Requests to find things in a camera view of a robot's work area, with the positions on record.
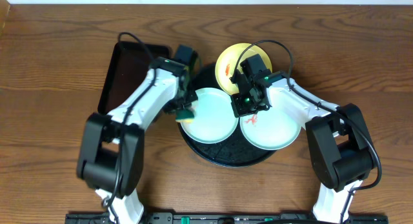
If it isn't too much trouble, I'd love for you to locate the green yellow scrub sponge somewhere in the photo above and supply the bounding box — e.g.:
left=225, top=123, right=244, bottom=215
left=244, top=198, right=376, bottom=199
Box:
left=175, top=103, right=195, bottom=123

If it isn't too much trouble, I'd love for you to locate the yellow plate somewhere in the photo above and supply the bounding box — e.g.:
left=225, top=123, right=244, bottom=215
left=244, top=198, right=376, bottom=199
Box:
left=215, top=43, right=272, bottom=95

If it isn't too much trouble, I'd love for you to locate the light green plate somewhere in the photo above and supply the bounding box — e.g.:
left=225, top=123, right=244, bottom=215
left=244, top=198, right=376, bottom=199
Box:
left=181, top=88, right=239, bottom=144
left=239, top=108, right=301, bottom=150

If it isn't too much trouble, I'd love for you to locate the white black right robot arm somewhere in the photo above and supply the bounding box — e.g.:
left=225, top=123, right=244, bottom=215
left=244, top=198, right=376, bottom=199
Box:
left=230, top=70, right=381, bottom=223

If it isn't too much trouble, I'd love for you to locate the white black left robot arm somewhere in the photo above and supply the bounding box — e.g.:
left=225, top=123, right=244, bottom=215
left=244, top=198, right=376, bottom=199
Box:
left=76, top=57, right=197, bottom=223

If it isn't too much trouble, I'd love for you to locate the black rectangular tray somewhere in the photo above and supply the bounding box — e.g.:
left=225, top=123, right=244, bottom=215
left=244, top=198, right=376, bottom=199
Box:
left=97, top=41, right=172, bottom=117

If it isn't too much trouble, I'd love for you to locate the round black tray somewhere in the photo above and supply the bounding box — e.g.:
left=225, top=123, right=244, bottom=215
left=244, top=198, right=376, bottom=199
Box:
left=178, top=63, right=276, bottom=168

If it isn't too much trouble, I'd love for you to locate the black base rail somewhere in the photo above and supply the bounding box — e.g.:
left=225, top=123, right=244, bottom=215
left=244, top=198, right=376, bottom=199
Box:
left=64, top=212, right=390, bottom=224

